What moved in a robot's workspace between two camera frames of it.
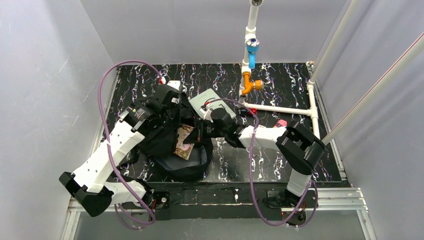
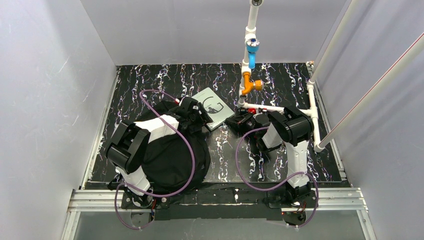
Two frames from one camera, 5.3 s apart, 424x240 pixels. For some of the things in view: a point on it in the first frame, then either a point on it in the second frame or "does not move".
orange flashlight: [257, 85] does not move
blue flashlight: [252, 47] does not move
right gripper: [201, 131] → [238, 120]
